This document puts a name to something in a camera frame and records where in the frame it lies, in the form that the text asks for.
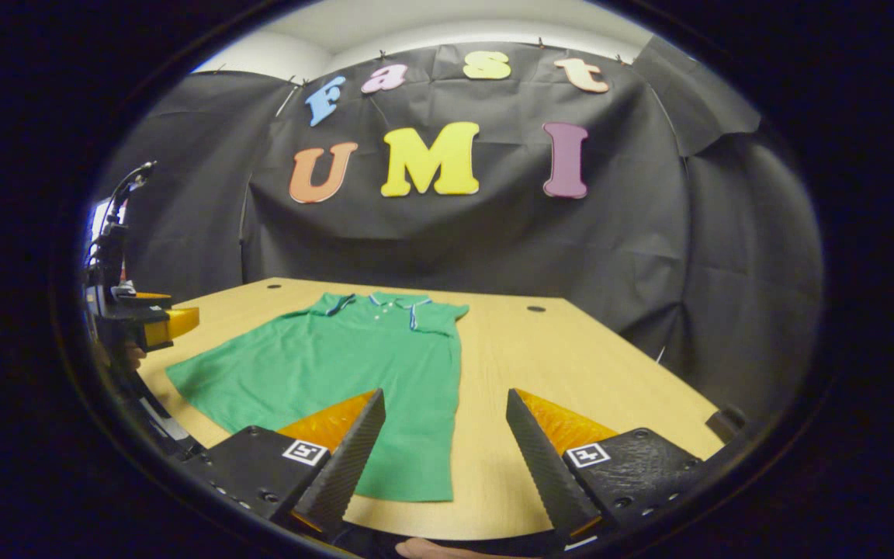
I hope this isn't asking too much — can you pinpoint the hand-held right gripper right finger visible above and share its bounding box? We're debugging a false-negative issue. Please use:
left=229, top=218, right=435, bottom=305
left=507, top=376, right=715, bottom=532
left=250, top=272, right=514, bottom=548
left=505, top=388, right=704, bottom=544

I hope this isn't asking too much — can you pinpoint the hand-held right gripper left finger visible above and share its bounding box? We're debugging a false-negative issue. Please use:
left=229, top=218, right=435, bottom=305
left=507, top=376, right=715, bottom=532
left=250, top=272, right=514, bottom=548
left=183, top=388, right=387, bottom=540

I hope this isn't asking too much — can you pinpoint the green T-shirt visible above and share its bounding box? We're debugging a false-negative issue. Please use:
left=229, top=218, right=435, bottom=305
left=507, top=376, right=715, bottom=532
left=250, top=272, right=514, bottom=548
left=165, top=292, right=470, bottom=502

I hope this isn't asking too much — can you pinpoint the computer monitor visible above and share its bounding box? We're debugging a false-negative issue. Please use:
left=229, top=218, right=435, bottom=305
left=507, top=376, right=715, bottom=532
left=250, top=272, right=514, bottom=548
left=90, top=200, right=128, bottom=245

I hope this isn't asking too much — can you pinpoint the small dark object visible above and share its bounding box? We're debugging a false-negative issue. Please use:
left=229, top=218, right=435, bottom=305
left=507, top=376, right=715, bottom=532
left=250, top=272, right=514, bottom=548
left=707, top=405, right=748, bottom=443

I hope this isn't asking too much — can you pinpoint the black backdrop cloth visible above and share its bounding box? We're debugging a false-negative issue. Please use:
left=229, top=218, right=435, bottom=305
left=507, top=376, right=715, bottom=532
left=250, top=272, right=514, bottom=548
left=94, top=35, right=824, bottom=420

